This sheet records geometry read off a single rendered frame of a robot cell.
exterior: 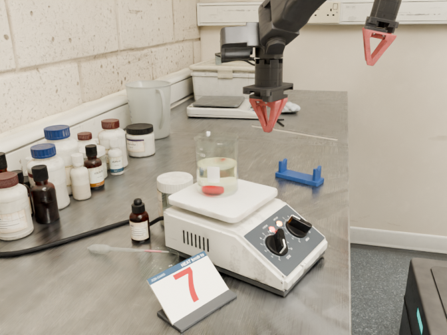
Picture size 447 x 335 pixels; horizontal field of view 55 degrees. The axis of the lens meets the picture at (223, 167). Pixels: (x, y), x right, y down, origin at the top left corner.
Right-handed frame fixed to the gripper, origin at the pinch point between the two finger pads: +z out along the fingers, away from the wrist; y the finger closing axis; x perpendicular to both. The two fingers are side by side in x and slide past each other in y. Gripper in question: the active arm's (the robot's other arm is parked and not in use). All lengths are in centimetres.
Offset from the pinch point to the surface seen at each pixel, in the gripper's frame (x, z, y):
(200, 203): 11.9, 1.4, 36.3
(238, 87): -48, 3, -57
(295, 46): -48, -10, -100
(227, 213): 16.6, 1.4, 36.5
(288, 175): 6.2, 9.0, 1.7
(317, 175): 12.2, 8.2, 0.4
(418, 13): -1, -23, -114
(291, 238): 22.9, 5.8, 30.7
